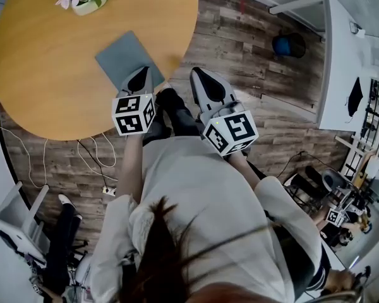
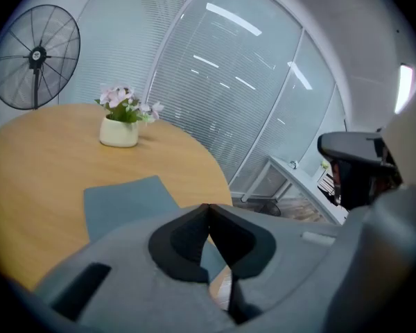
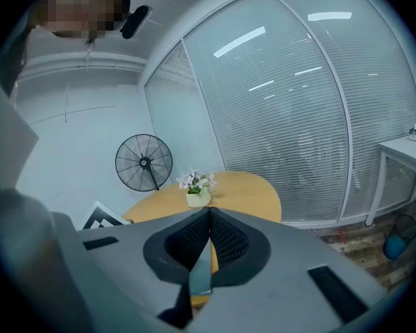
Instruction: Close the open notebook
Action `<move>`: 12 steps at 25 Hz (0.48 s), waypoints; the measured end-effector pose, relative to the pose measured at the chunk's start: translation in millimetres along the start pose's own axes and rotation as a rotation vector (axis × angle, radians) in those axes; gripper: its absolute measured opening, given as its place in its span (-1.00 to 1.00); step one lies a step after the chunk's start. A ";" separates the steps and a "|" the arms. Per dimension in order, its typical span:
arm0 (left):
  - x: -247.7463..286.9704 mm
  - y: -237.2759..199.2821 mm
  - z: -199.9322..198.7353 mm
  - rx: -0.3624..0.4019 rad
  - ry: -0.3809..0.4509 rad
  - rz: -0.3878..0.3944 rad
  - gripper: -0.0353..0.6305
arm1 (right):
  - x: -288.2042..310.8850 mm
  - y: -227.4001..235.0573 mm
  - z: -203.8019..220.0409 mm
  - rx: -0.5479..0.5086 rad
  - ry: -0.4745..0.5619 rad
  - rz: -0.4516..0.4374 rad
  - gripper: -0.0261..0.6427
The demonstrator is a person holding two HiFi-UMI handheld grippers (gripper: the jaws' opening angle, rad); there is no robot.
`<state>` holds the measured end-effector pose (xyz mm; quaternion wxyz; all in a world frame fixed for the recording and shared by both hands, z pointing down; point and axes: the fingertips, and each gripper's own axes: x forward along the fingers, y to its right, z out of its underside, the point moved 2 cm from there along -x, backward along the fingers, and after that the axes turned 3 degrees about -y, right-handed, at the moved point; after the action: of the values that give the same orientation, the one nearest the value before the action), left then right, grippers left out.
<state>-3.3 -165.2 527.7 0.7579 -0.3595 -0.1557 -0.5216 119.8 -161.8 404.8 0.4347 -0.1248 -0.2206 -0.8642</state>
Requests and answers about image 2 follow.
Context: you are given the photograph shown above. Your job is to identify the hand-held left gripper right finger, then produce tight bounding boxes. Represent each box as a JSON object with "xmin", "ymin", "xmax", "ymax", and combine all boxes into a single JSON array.
[{"xmin": 209, "ymin": 203, "xmax": 344, "ymax": 325}]

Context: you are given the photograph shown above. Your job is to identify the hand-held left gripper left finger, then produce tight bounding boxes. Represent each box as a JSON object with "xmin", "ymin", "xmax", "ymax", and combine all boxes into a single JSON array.
[{"xmin": 34, "ymin": 203, "xmax": 237, "ymax": 333}]

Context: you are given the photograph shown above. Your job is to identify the grey notebook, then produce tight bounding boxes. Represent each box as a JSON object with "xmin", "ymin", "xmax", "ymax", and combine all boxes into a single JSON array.
[{"xmin": 83, "ymin": 175, "xmax": 229, "ymax": 281}]

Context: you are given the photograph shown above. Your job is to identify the white desk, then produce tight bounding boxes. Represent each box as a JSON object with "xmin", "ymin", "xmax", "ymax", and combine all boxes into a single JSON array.
[{"xmin": 241, "ymin": 155, "xmax": 349, "ymax": 225}]

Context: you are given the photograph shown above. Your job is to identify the black metal rack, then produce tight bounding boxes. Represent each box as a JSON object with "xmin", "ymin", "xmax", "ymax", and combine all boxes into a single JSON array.
[{"xmin": 315, "ymin": 176, "xmax": 337, "ymax": 206}]

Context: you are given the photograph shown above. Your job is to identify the pink flowers in white pot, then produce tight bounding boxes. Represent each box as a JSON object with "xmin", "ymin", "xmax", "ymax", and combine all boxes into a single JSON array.
[{"xmin": 94, "ymin": 83, "xmax": 164, "ymax": 148}]

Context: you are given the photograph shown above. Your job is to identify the ceiling light strip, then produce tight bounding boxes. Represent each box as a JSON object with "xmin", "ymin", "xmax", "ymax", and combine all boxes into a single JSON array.
[{"xmin": 394, "ymin": 63, "xmax": 414, "ymax": 114}]

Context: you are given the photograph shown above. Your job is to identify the black standing fan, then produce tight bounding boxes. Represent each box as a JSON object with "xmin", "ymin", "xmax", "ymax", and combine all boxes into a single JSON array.
[{"xmin": 0, "ymin": 4, "xmax": 81, "ymax": 111}]

